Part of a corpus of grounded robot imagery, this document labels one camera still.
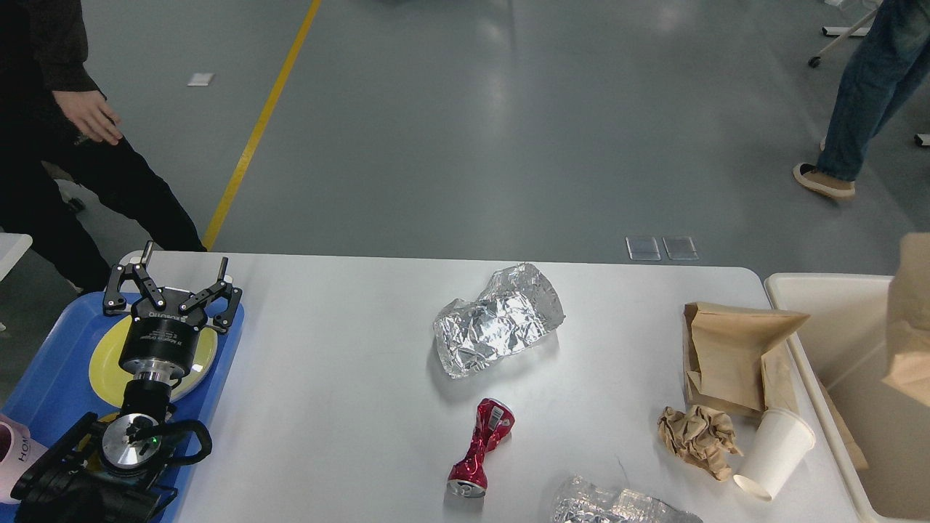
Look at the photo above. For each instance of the person in black clothes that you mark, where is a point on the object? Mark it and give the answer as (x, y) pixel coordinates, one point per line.
(43, 50)

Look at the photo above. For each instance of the crushed red can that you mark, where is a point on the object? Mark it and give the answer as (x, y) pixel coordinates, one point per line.
(493, 423)

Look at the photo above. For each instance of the brown paper bag right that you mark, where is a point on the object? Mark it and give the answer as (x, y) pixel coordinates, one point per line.
(736, 359)

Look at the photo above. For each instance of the person in blue jeans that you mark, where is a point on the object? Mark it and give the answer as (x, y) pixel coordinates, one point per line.
(883, 73)

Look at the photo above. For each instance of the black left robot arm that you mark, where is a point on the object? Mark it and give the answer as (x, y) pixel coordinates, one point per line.
(146, 451)

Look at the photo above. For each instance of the crumpled brown paper ball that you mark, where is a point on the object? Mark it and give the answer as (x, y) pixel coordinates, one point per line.
(702, 437)

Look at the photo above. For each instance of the blue plastic tray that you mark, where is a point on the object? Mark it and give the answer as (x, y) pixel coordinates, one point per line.
(55, 390)

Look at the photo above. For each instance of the foil sheet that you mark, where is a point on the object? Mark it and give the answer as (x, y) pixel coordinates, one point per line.
(578, 500)
(518, 307)

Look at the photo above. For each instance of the person's hand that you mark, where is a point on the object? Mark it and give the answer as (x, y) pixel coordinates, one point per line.
(91, 114)

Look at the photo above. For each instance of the white chair base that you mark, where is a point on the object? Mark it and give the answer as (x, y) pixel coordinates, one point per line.
(840, 34)

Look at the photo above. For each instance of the teal HOME mug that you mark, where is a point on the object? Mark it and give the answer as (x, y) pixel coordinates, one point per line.
(89, 445)

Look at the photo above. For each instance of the beige plastic bin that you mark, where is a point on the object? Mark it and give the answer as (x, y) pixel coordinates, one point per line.
(879, 437)

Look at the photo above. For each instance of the large brown paper bag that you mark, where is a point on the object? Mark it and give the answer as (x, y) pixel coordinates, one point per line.
(907, 321)

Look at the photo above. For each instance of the pink plate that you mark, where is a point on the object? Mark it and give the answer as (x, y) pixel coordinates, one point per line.
(109, 383)

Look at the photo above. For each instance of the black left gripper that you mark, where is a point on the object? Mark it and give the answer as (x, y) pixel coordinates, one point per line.
(163, 341)

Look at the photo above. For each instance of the yellow plastic plate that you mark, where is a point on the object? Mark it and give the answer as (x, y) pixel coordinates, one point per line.
(109, 349)

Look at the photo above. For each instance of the pink HOME mug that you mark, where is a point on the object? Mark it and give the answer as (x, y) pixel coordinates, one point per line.
(19, 451)

